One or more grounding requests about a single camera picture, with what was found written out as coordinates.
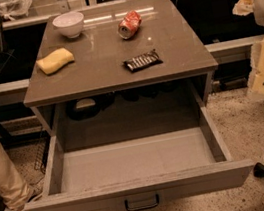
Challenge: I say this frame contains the yellow sponge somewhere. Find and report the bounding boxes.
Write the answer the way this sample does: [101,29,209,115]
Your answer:
[36,48,74,75]

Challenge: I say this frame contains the white plastic bag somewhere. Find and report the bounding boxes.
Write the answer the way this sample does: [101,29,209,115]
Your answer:
[0,0,33,20]

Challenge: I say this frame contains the open grey top drawer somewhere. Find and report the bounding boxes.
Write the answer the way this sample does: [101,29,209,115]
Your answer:
[7,71,260,211]

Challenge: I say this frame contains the white ceramic bowl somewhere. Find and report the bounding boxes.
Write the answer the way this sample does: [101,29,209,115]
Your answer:
[52,11,84,38]

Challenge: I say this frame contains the person leg beige trousers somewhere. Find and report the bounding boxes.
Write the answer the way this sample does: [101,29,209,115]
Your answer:
[0,143,43,211]

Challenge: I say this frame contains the black drawer handle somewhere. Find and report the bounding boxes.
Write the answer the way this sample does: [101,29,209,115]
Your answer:
[124,195,160,211]

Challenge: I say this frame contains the crushed red soda can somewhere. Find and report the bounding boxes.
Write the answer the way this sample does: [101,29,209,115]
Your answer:
[118,11,142,40]

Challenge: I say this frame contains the grey cabinet table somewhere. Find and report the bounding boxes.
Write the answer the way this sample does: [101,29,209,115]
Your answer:
[9,0,227,142]

